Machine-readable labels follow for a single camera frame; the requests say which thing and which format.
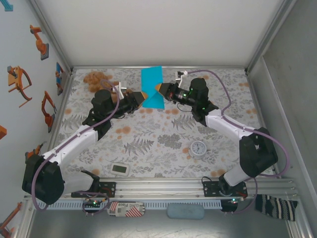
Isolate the teal cloth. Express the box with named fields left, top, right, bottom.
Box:
left=140, top=65, right=166, bottom=110

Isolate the brown teddy bear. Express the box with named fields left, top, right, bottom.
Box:
left=83, top=71, right=134, bottom=102

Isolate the floral tablecloth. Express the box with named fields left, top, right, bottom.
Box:
left=47, top=68, right=276, bottom=179

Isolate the white alarm clock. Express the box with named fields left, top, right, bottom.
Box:
left=189, top=140, right=211, bottom=159

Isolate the white digital timer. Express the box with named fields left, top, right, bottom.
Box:
left=109, top=163, right=131, bottom=177

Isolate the red white striped package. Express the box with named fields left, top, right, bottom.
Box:
left=106, top=201, right=145, bottom=218

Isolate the grey blue sponge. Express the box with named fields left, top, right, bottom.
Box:
left=166, top=203, right=205, bottom=220

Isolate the black white striped sock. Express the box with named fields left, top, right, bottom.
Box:
left=255, top=194, right=299, bottom=222

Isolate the aluminium enclosure frame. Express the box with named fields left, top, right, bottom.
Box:
left=14, top=0, right=310, bottom=238

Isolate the blue orange wall decal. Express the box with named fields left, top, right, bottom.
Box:
left=55, top=61, right=66, bottom=96

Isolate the aluminium mounting rail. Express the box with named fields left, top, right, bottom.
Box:
left=23, top=177, right=302, bottom=199

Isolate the orange claw wall decal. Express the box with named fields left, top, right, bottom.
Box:
left=6, top=65, right=33, bottom=108

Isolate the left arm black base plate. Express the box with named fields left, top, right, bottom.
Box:
left=71, top=181, right=117, bottom=198

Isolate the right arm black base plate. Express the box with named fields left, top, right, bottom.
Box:
left=203, top=180, right=248, bottom=198

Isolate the white slotted cable duct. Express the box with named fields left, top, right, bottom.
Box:
left=33, top=200, right=222, bottom=209

